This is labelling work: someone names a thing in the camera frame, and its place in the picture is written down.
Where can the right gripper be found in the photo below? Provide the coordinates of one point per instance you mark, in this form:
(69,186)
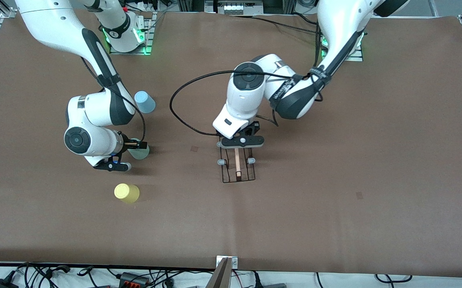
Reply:
(126,141)

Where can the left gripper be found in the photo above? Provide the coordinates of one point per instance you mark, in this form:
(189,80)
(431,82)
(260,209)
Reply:
(252,130)

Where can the pale green plastic cup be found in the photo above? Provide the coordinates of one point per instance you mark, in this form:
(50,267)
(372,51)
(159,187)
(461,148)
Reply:
(141,154)

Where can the yellow plastic cup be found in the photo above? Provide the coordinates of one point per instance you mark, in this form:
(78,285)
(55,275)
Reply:
(126,193)

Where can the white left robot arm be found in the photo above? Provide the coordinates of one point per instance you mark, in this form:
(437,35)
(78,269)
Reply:
(335,24)

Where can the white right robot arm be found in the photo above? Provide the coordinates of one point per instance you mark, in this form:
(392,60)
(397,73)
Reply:
(55,24)

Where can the light blue plastic cup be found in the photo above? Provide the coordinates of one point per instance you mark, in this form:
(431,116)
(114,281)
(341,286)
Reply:
(147,103)

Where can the brown table mat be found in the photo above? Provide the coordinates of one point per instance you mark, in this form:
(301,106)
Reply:
(295,224)

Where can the white power strip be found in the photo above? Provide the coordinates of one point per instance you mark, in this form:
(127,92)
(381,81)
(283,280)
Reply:
(233,8)

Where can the orange black connector block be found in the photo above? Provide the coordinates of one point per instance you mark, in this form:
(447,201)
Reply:
(133,278)

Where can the black power plug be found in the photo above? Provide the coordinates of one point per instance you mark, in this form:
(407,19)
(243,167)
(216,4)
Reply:
(257,282)

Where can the black power adapter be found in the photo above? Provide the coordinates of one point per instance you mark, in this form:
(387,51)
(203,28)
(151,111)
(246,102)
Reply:
(1,284)

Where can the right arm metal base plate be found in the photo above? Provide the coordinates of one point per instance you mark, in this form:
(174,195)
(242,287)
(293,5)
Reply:
(129,52)

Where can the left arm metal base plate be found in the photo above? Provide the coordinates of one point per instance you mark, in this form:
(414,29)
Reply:
(355,59)

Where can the metal camera mast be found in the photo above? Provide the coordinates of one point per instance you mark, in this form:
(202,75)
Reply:
(221,278)

